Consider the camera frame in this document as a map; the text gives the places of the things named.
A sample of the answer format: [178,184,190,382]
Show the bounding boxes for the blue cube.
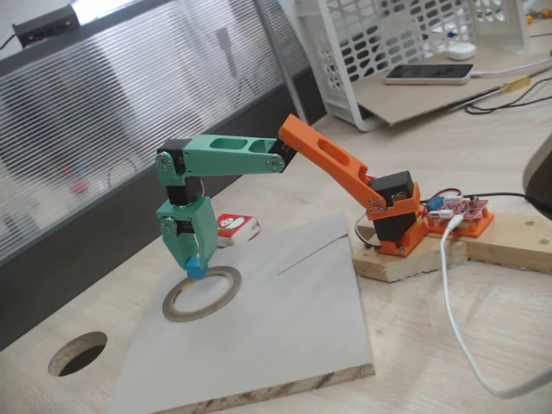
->
[185,256,209,279]

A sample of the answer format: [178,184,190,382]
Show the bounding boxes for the red snowman print box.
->
[214,212,262,250]

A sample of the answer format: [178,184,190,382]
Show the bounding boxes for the black depth camera sensor bar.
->
[11,4,79,47]

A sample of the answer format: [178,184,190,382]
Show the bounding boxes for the ribbed glass desk partition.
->
[0,0,329,353]

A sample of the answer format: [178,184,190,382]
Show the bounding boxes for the grey chipboard panel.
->
[105,213,375,414]

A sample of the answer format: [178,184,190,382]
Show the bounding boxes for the wooden base block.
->
[351,223,469,284]

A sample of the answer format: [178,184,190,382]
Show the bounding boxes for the white plastic lattice basket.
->
[295,0,530,131]

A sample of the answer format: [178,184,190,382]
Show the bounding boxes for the red circuit board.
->
[426,196,491,221]

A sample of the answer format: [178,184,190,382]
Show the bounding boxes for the brown cardboard sheet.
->
[340,47,552,128]

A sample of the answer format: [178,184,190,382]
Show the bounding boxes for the smartphone with pink case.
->
[385,63,474,86]

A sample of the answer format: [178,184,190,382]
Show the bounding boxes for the wooden plank with knots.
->
[465,210,552,274]

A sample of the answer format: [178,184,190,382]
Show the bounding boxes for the white earbuds case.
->
[446,41,477,61]

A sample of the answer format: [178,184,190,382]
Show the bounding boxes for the grey rounded object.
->
[522,133,552,221]

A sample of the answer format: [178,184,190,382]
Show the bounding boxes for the grey tape ring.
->
[161,265,243,323]

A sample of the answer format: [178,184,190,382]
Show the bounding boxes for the white USB cable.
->
[438,215,552,398]

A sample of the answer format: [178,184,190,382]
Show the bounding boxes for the black cable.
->
[464,66,552,116]
[463,191,530,204]

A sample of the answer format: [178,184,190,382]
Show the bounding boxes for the yellow handled screwdriver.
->
[448,75,534,111]

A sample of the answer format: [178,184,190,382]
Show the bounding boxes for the pale phone charging cable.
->
[472,58,552,78]

